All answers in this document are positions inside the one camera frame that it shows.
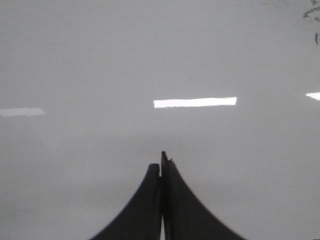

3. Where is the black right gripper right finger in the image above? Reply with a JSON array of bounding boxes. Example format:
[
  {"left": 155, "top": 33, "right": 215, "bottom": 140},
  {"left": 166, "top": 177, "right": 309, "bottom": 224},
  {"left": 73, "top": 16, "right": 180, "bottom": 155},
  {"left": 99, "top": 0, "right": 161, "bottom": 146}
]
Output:
[{"left": 161, "top": 151, "right": 244, "bottom": 240}]

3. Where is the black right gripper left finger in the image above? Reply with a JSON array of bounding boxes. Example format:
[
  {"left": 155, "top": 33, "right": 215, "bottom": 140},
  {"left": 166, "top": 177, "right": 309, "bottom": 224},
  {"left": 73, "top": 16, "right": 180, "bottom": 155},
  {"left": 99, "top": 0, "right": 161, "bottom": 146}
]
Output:
[{"left": 92, "top": 163, "right": 162, "bottom": 240}]

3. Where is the white whiteboard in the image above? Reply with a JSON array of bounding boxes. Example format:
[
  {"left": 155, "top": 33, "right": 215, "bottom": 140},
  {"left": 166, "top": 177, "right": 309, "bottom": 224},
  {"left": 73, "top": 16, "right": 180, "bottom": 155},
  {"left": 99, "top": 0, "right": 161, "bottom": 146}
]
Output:
[{"left": 0, "top": 0, "right": 320, "bottom": 240}]

